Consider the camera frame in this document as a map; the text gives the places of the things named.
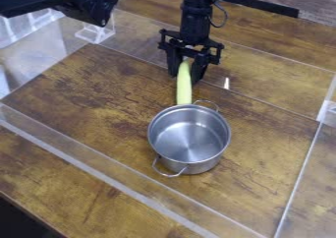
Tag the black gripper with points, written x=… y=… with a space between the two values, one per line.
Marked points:
x=191 y=42

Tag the clear acrylic triangle stand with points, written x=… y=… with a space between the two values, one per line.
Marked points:
x=95 y=34

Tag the stainless steel pot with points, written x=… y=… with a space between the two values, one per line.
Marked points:
x=189 y=135

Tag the black bar on table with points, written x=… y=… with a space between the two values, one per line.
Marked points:
x=269 y=7

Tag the clear acrylic barrier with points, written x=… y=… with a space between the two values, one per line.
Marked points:
x=201 y=218

